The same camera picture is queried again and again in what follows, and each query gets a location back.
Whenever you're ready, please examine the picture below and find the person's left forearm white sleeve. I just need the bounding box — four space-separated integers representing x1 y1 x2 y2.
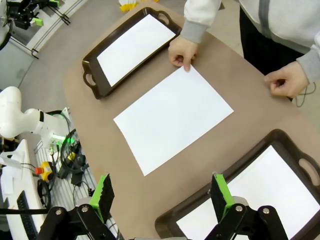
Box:
295 32 320 85

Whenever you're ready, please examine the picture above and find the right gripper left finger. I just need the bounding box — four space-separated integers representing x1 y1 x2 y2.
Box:
36 172 118 240

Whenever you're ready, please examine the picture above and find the black cable bundle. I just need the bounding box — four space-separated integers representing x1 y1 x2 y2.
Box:
49 112 88 180

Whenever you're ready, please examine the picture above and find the black power adapter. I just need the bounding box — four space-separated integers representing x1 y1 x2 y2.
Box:
71 169 85 186

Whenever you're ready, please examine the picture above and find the white A4 paper sheet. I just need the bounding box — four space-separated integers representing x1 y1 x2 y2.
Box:
175 144 320 240
96 13 177 88

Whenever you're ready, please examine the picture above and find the person's right hand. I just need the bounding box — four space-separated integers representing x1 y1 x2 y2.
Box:
167 34 200 73

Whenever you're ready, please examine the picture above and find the white desk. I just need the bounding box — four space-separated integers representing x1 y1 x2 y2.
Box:
0 138 45 240

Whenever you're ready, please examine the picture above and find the yellow emergency stop button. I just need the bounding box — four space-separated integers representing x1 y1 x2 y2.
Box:
34 161 54 181

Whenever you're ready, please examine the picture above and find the coiled black cable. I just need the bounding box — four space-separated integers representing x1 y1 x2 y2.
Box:
37 178 52 208

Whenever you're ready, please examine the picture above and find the person's right forearm white sleeve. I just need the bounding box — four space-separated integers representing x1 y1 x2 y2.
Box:
180 0 223 45

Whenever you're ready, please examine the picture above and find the black floor stand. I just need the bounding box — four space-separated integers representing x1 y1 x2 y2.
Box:
47 4 72 26

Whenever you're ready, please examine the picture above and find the yellow white folded object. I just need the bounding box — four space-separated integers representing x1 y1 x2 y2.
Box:
119 0 140 12

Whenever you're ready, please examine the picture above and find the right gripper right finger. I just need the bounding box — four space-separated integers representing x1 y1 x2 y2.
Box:
204 172 288 240

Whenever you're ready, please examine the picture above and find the black computer keyboard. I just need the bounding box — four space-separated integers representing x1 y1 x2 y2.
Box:
16 191 38 240

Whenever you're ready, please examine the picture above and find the black floor cable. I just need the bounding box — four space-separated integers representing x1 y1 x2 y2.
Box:
294 82 317 108

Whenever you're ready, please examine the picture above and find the white A4 paper stack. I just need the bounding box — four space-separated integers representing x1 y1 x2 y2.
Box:
113 65 235 177

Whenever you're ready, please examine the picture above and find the slotted aluminium base plate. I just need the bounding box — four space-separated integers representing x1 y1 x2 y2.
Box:
33 107 125 240

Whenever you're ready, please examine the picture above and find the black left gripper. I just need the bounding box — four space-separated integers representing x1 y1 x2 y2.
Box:
7 0 61 30

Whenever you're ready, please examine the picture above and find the dark brown serving tray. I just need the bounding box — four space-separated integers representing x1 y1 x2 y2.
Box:
81 6 183 100
154 128 320 240

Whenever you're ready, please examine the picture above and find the person in white hoodie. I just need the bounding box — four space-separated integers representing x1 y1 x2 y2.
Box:
237 0 320 76

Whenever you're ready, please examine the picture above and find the person's left hand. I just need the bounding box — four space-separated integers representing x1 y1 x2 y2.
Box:
263 60 310 99

